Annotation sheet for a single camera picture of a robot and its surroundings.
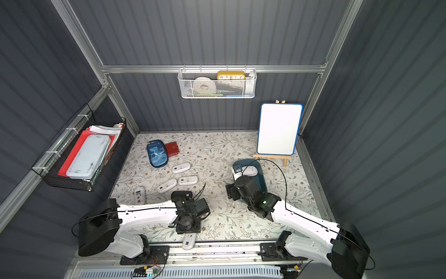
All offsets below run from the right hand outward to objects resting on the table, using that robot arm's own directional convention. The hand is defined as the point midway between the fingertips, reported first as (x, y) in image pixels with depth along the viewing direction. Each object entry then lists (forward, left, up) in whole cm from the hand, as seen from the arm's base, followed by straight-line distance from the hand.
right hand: (237, 179), depth 80 cm
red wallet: (+29, +41, -14) cm, 52 cm away
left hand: (-20, +19, -15) cm, 32 cm away
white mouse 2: (+3, +38, -13) cm, 40 cm away
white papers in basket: (+17, +57, +16) cm, 61 cm away
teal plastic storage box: (+15, -9, -13) cm, 21 cm away
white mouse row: (+14, +32, -12) cm, 37 cm away
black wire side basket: (-5, +68, +21) cm, 71 cm away
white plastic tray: (+3, +63, +17) cm, 65 cm away
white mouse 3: (-3, +51, -13) cm, 52 cm away
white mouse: (+6, +27, -13) cm, 30 cm away
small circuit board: (-34, +39, -15) cm, 54 cm away
